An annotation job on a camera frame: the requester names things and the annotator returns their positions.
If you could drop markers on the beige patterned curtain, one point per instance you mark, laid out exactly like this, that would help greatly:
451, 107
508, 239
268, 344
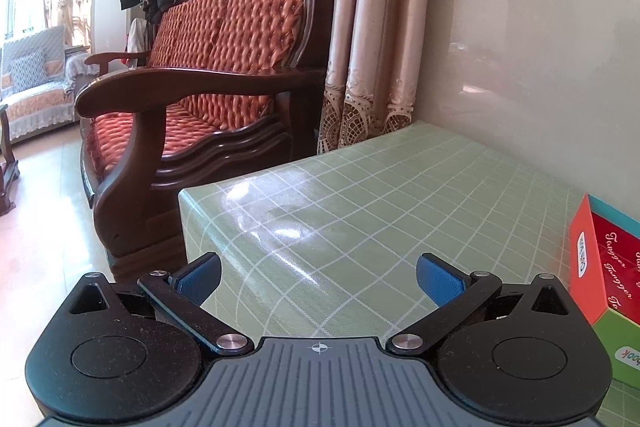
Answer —
370, 32

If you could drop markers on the grey striped pillow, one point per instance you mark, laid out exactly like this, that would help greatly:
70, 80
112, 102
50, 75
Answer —
28, 68

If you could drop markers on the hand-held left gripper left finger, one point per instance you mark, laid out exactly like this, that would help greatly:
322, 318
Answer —
200, 279

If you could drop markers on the dark wooden furniture piece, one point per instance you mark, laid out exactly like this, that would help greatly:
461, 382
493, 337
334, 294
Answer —
7, 167

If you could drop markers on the white hanging garment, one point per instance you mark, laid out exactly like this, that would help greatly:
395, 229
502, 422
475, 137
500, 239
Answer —
136, 39

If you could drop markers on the green checked tablecloth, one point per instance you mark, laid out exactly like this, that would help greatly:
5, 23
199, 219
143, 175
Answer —
380, 207

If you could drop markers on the dark wooden sofa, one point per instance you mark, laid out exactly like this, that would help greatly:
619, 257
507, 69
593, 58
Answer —
135, 187

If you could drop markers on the red and green cardboard box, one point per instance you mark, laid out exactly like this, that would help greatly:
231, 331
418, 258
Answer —
595, 267

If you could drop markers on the grey covered sofa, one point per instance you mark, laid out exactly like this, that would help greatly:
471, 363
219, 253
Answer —
35, 102

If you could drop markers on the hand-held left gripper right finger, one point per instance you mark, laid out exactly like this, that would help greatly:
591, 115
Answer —
440, 279

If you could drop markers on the orange tufted sofa cushion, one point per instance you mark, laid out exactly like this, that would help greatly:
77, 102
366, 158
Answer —
230, 32

